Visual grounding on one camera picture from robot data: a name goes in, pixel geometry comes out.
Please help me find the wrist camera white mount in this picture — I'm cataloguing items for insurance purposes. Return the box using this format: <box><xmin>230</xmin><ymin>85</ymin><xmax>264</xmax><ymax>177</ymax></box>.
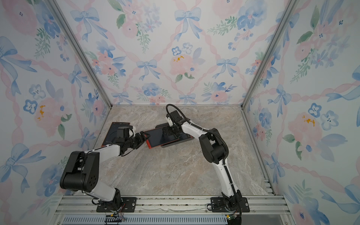
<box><xmin>128</xmin><ymin>125</ymin><xmax>136</xmax><ymax>133</ymax></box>
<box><xmin>166</xmin><ymin>110</ymin><xmax>182</xmax><ymax>127</ymax></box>

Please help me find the red writing tablet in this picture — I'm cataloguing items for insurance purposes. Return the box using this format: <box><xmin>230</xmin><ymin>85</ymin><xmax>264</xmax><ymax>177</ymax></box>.
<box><xmin>145</xmin><ymin>128</ymin><xmax>178</xmax><ymax>149</ymax></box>
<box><xmin>169</xmin><ymin>133</ymin><xmax>194</xmax><ymax>144</ymax></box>
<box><xmin>101</xmin><ymin>122</ymin><xmax>130</xmax><ymax>147</ymax></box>

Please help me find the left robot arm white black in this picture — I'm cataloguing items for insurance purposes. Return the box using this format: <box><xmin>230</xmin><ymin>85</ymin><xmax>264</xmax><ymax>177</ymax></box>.
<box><xmin>60</xmin><ymin>124</ymin><xmax>151</xmax><ymax>212</ymax></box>

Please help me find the left aluminium corner post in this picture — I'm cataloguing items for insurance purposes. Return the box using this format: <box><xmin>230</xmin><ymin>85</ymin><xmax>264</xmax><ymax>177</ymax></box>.
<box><xmin>45</xmin><ymin>0</ymin><xmax>113</xmax><ymax>109</ymax></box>

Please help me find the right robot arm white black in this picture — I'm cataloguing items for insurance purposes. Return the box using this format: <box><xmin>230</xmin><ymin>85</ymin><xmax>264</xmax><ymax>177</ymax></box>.
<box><xmin>168</xmin><ymin>119</ymin><xmax>243</xmax><ymax>213</ymax></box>

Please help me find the aluminium corner post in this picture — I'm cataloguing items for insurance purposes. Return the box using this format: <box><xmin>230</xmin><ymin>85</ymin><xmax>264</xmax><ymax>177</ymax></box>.
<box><xmin>45</xmin><ymin>0</ymin><xmax>113</xmax><ymax>109</ymax></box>
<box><xmin>241</xmin><ymin>0</ymin><xmax>298</xmax><ymax>110</ymax></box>

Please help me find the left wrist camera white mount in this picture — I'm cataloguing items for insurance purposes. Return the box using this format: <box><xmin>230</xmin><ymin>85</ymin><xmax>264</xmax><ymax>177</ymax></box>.
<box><xmin>128</xmin><ymin>125</ymin><xmax>136</xmax><ymax>133</ymax></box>

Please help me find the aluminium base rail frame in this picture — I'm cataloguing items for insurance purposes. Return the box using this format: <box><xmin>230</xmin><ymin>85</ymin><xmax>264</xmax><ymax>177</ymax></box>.
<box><xmin>50</xmin><ymin>195</ymin><xmax>295</xmax><ymax>225</ymax></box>

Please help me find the right aluminium corner post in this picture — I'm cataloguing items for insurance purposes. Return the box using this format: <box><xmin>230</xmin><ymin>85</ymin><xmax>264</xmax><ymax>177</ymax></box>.
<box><xmin>241</xmin><ymin>0</ymin><xmax>298</xmax><ymax>110</ymax></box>

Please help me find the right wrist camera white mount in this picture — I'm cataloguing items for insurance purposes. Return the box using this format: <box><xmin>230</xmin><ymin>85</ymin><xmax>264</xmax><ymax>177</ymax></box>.
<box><xmin>166</xmin><ymin>110</ymin><xmax>182</xmax><ymax>127</ymax></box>

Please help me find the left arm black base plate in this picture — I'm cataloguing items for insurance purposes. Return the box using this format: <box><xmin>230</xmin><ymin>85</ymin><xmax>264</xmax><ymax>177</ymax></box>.
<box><xmin>96</xmin><ymin>197</ymin><xmax>137</xmax><ymax>213</ymax></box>

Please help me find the grey slotted cable duct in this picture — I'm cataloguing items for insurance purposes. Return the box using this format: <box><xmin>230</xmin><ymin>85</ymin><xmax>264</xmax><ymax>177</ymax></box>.
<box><xmin>59</xmin><ymin>215</ymin><xmax>228</xmax><ymax>225</ymax></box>

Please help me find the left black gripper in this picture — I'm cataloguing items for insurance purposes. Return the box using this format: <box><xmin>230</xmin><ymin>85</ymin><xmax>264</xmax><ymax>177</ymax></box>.
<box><xmin>127</xmin><ymin>131</ymin><xmax>151</xmax><ymax>149</ymax></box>

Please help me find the dark grey storage box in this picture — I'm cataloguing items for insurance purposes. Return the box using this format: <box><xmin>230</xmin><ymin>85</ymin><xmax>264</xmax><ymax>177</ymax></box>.
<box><xmin>155</xmin><ymin>123</ymin><xmax>194</xmax><ymax>148</ymax></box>

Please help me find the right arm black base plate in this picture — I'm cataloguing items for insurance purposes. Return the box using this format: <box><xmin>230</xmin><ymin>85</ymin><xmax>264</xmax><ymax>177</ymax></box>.
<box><xmin>207</xmin><ymin>197</ymin><xmax>250</xmax><ymax>213</ymax></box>

